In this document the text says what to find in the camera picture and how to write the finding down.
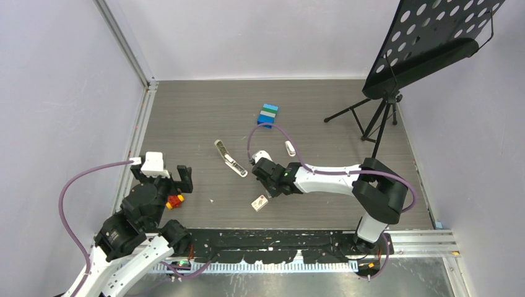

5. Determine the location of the white staples box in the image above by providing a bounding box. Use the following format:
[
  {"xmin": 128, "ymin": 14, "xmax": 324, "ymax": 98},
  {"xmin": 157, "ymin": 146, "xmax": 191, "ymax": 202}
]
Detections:
[{"xmin": 251, "ymin": 195, "xmax": 269, "ymax": 212}]

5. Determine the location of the small white stapler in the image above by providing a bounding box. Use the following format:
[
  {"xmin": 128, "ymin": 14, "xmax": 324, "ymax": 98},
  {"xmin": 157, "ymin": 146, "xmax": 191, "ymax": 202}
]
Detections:
[{"xmin": 285, "ymin": 140, "xmax": 297, "ymax": 157}]

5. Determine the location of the olive green white stapler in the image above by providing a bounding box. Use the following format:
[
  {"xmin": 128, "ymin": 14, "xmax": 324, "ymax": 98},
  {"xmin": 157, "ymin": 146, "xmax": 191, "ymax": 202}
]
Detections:
[{"xmin": 214, "ymin": 139, "xmax": 248, "ymax": 178}]

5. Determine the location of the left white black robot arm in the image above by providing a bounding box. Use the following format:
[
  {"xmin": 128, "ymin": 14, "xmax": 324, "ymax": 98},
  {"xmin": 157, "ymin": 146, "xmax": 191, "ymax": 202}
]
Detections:
[{"xmin": 58, "ymin": 157, "xmax": 193, "ymax": 296}]

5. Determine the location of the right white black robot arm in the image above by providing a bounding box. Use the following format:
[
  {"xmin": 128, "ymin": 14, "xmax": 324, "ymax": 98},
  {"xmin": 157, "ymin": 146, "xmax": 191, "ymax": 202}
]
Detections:
[{"xmin": 251, "ymin": 157, "xmax": 410, "ymax": 254}]

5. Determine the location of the red yellow toy brick car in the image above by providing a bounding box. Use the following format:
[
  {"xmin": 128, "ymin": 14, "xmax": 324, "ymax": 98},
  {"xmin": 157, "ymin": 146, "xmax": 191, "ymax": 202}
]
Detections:
[{"xmin": 165, "ymin": 194, "xmax": 184, "ymax": 210}]

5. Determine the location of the blue green toy brick stack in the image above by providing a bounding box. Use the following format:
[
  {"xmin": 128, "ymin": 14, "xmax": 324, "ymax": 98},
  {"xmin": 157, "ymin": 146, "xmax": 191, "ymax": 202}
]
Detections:
[{"xmin": 257, "ymin": 103, "xmax": 279, "ymax": 129}]

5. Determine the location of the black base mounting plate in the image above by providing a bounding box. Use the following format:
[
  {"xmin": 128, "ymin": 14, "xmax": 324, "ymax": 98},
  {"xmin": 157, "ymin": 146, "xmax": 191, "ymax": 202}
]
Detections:
[{"xmin": 149, "ymin": 228, "xmax": 394, "ymax": 265}]

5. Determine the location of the black music stand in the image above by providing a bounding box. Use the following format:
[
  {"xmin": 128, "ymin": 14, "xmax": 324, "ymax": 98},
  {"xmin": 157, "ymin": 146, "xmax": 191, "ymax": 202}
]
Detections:
[{"xmin": 324, "ymin": 0, "xmax": 503, "ymax": 157}]

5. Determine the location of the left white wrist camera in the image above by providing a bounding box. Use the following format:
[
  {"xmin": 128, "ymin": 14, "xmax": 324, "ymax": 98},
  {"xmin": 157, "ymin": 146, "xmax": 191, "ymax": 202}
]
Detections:
[{"xmin": 129, "ymin": 152, "xmax": 171, "ymax": 178}]

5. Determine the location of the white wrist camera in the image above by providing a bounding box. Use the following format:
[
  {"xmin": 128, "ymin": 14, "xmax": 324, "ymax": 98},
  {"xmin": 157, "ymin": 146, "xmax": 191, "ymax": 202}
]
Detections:
[
  {"xmin": 129, "ymin": 152, "xmax": 171, "ymax": 178},
  {"xmin": 252, "ymin": 150, "xmax": 272, "ymax": 165}
]

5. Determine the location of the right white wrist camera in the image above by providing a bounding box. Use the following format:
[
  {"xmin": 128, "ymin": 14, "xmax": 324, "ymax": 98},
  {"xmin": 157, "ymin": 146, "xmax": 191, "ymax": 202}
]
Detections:
[{"xmin": 252, "ymin": 150, "xmax": 272, "ymax": 165}]

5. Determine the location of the aluminium frame rail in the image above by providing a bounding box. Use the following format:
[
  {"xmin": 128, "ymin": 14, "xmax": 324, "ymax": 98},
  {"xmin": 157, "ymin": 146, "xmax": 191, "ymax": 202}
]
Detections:
[{"xmin": 84, "ymin": 0, "xmax": 158, "ymax": 297}]

